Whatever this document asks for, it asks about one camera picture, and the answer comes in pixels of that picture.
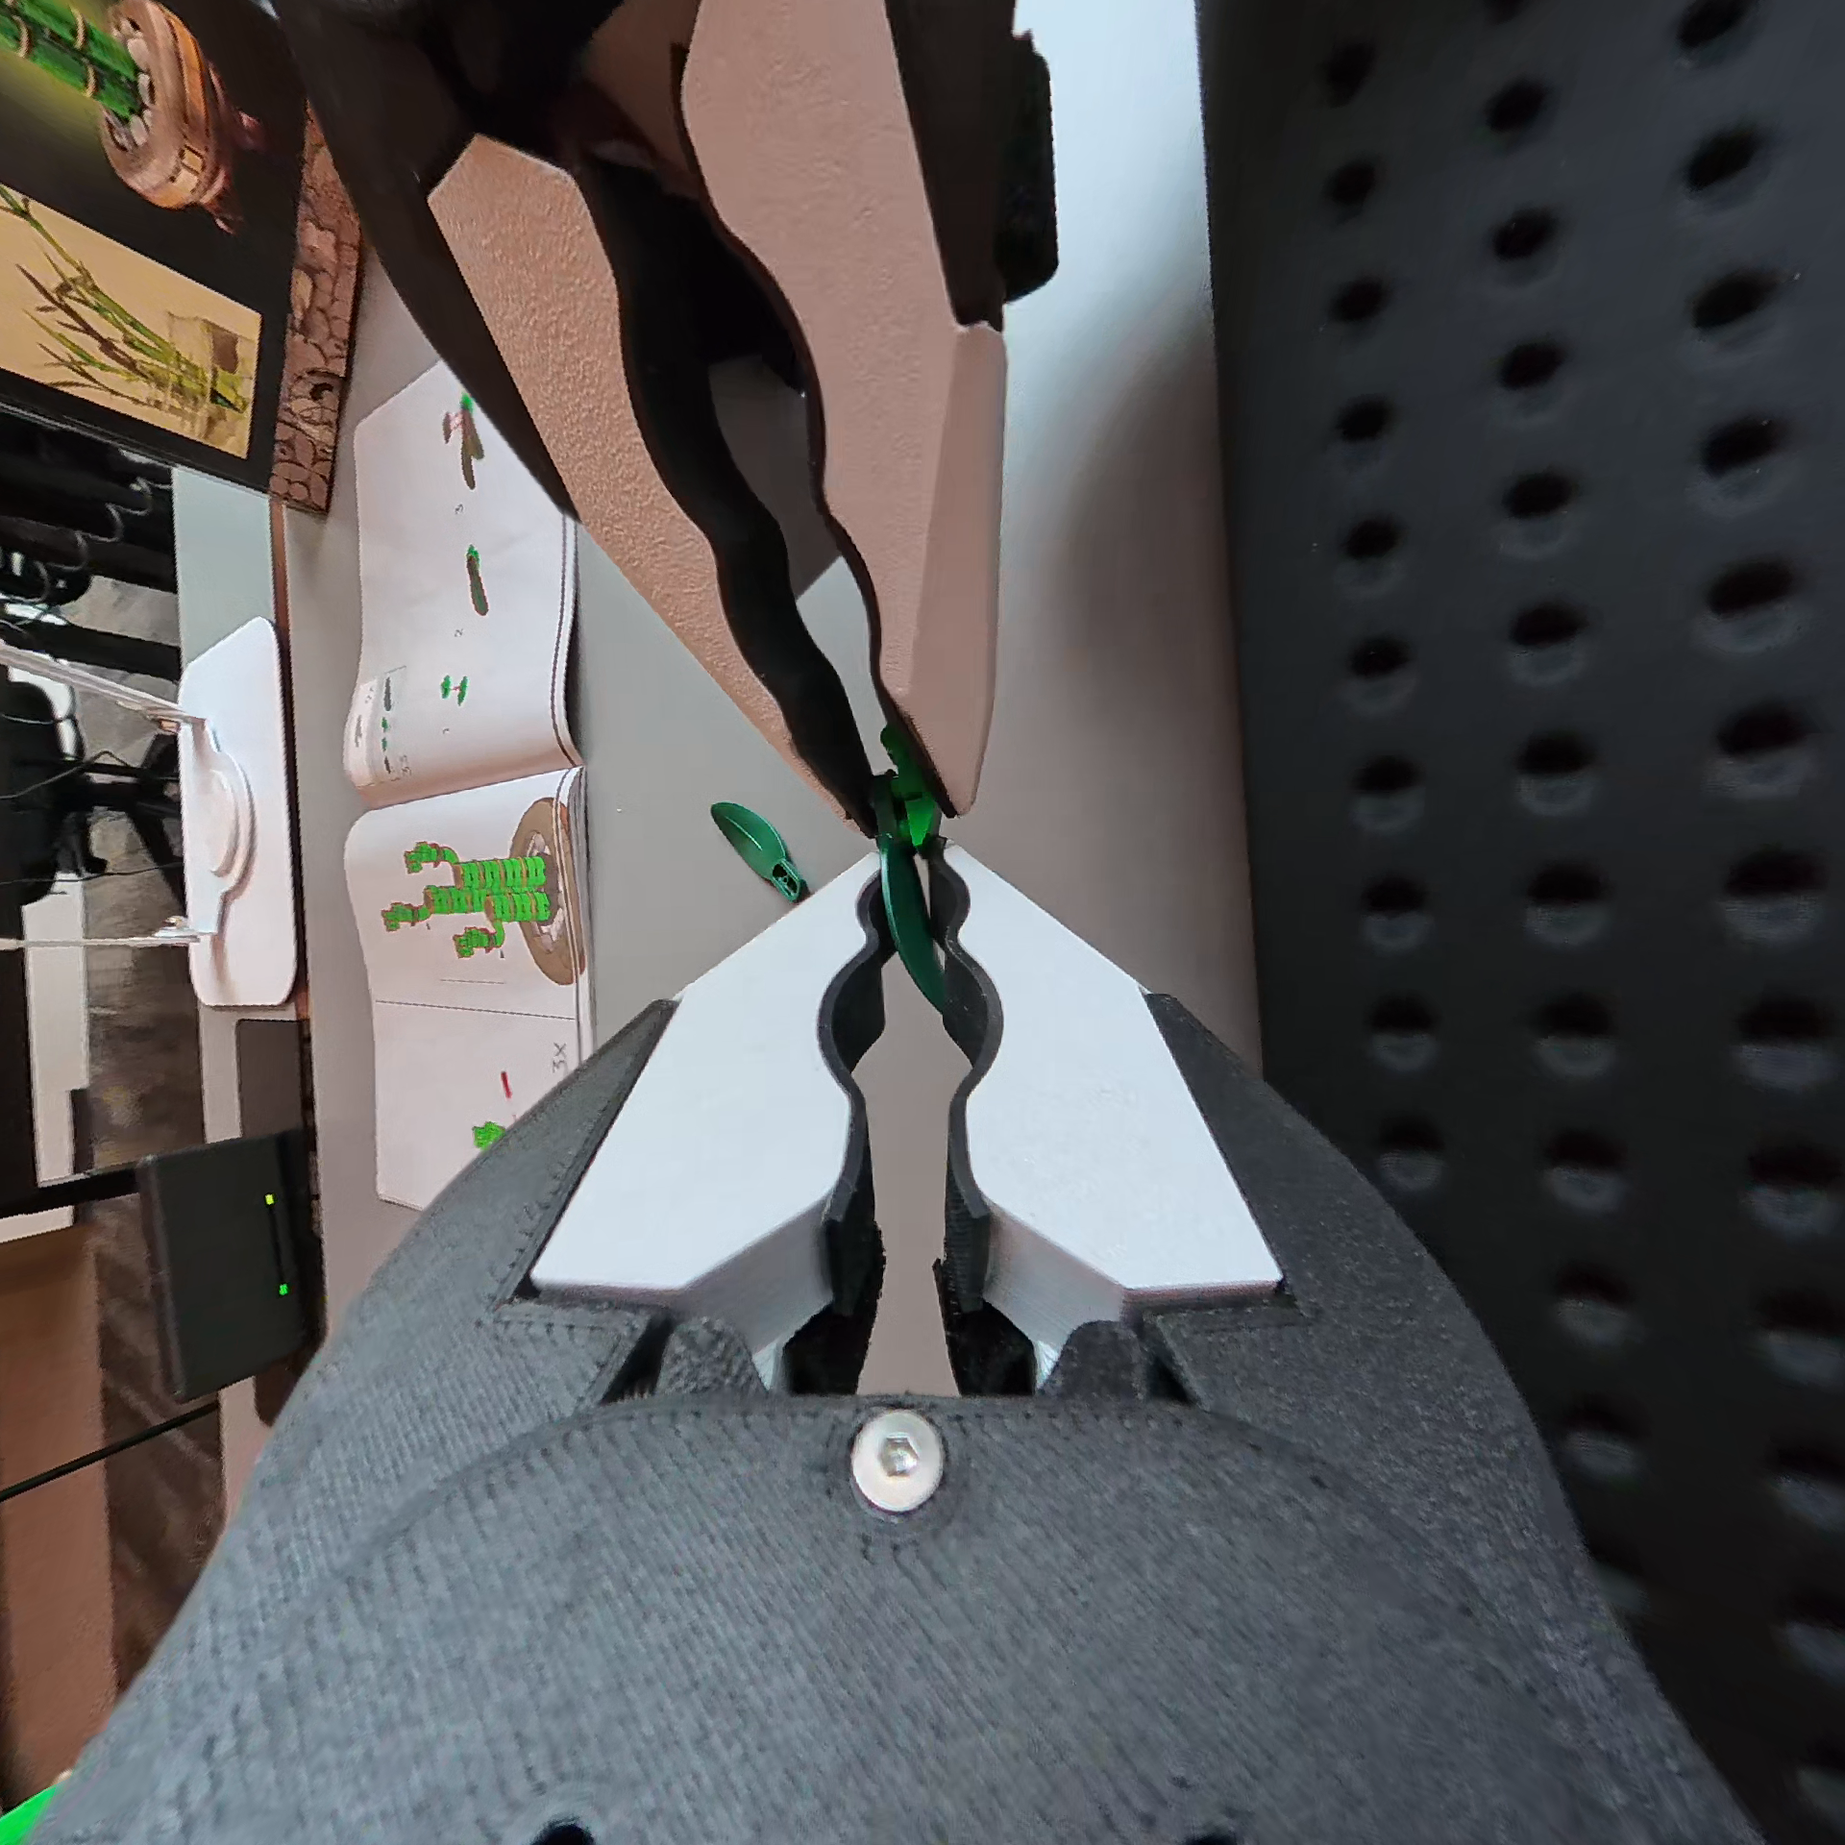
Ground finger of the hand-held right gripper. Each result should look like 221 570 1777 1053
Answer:
675 0 1017 821
431 137 903 840

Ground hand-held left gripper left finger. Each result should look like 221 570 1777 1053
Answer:
529 851 886 1398

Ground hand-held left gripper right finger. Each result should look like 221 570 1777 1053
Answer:
930 840 1288 1398

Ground green lego leaf assembly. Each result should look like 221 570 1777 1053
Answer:
866 721 964 1014

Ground lego instruction booklet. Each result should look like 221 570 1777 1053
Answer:
340 361 595 1213

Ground black lego set box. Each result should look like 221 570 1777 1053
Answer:
0 0 365 517

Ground dark green lego leaf piece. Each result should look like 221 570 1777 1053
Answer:
710 800 814 907

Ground black box with green lights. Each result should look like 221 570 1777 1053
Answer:
137 1131 324 1404

